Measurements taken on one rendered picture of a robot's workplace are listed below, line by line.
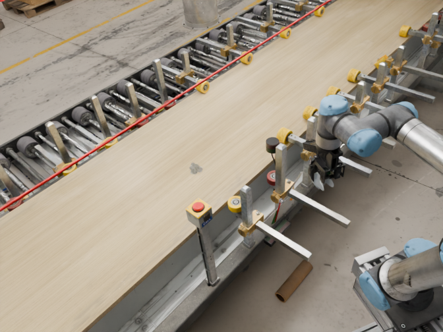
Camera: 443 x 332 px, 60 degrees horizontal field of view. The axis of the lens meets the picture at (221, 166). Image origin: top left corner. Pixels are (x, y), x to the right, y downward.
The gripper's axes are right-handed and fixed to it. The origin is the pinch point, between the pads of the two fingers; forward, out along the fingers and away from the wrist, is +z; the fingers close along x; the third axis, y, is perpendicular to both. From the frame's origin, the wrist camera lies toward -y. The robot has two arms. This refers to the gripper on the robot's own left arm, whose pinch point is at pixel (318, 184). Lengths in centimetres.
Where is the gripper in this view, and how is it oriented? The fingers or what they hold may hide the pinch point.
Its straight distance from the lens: 134.7
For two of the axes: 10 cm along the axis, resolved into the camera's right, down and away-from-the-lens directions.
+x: 9.3, -3.0, 1.9
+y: 3.5, 6.3, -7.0
